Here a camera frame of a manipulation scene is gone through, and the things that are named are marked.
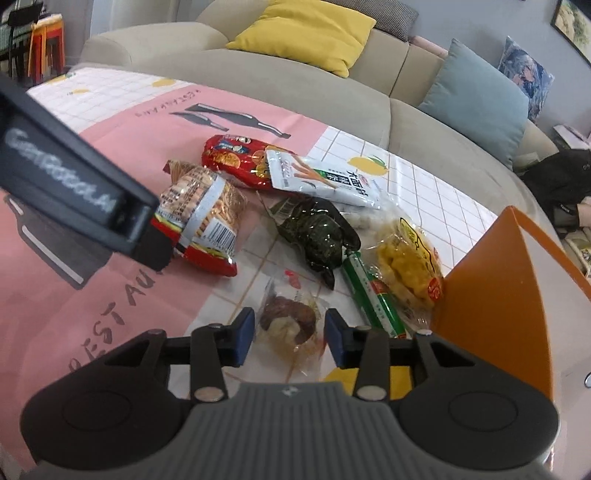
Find houndstooth pillow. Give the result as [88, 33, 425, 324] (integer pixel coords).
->
[342, 0, 420, 43]

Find orange cardboard box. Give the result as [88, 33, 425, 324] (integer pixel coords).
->
[323, 205, 591, 480]

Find pink bolster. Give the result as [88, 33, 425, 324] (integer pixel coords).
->
[411, 34, 451, 58]

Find black backpack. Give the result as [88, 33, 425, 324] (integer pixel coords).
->
[522, 150, 591, 223]

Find orange stool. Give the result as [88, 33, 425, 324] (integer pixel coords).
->
[28, 14, 65, 86]

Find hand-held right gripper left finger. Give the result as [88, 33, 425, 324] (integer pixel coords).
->
[104, 307, 257, 404]

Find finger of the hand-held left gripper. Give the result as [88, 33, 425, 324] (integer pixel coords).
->
[133, 220, 175, 274]

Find red snack bag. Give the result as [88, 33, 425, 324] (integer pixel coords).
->
[202, 134, 296, 191]

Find yellow snack packet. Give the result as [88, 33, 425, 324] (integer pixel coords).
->
[369, 217, 446, 333]

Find clear white candy packet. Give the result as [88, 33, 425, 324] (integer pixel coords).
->
[344, 208, 384, 232]

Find teal pillow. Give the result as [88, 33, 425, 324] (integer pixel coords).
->
[418, 38, 531, 171]

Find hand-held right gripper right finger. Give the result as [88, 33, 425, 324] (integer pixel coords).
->
[323, 308, 469, 402]

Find floral print pillow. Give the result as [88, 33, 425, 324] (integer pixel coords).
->
[498, 36, 555, 123]

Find printed tote bag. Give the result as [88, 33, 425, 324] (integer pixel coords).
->
[561, 231, 591, 278]

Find white snack packet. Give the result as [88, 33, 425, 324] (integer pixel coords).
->
[264, 148, 386, 210]

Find pink and white printed tablecloth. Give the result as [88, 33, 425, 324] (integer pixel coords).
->
[0, 67, 509, 467]

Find clear brown snack packet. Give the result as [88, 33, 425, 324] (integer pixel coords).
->
[252, 272, 331, 374]

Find green sausage stick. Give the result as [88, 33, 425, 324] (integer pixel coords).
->
[342, 251, 408, 340]

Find black chair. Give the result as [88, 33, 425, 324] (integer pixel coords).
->
[0, 0, 44, 75]

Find clear biscuit packet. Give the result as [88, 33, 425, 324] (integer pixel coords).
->
[151, 159, 250, 278]

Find yellow pillow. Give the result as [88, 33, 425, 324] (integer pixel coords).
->
[225, 0, 377, 78]

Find beige sofa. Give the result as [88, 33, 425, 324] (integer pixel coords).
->
[78, 0, 573, 259]

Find dark green snack packet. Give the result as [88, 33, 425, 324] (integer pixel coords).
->
[263, 196, 362, 291]

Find stack of papers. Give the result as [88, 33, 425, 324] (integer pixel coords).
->
[551, 124, 591, 149]

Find framed picture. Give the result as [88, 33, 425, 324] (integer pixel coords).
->
[551, 0, 591, 58]

